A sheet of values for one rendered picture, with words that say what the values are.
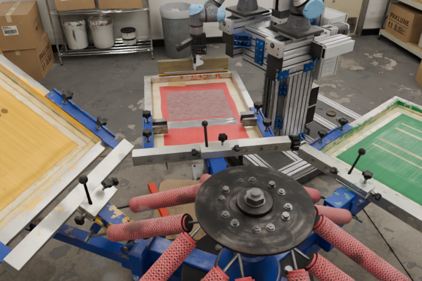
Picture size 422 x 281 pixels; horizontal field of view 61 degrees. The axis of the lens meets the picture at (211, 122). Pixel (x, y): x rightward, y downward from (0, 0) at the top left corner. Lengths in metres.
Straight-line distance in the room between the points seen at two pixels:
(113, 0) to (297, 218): 4.21
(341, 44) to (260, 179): 1.55
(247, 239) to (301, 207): 0.17
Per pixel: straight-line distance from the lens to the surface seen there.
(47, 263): 2.61
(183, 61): 2.08
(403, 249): 2.78
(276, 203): 0.93
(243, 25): 2.60
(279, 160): 2.83
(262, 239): 0.85
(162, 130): 1.73
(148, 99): 2.01
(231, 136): 1.75
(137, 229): 1.06
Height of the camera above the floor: 1.97
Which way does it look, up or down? 33 degrees down
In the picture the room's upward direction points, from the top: straight up
